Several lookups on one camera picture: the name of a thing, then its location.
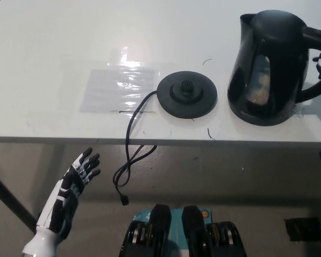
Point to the clear plastic sheet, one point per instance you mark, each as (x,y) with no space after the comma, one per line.
(115,91)

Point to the round black kettle base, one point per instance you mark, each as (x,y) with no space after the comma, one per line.
(176,107)

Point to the black electric kettle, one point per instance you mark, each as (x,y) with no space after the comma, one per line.
(267,53)

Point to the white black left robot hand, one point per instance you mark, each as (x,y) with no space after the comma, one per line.
(54,206)

